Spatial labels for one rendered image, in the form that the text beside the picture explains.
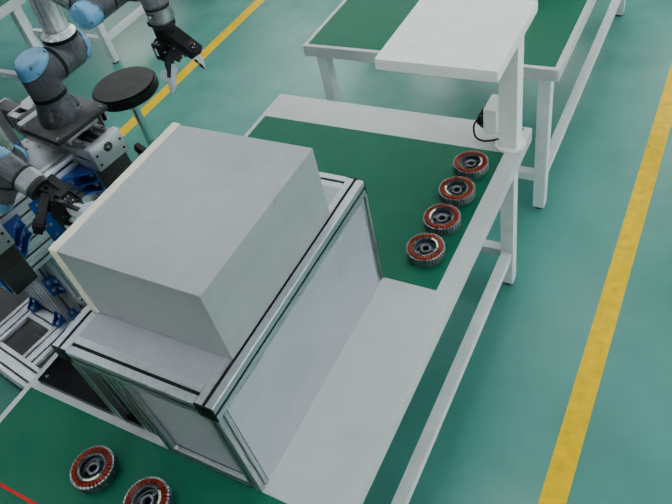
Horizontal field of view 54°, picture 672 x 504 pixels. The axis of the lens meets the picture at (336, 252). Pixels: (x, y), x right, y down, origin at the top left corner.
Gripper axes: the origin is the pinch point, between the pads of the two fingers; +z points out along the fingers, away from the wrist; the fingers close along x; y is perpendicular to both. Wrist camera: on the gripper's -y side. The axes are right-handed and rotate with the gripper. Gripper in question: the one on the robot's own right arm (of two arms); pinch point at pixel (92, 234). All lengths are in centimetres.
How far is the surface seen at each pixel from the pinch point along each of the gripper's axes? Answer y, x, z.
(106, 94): 123, 95, -81
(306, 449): -21, -12, 77
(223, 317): -26, -48, 46
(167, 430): -33, -3, 48
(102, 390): -32.3, 1.5, 29.4
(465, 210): 65, -27, 82
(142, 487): -44, 4, 51
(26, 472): -51, 26, 25
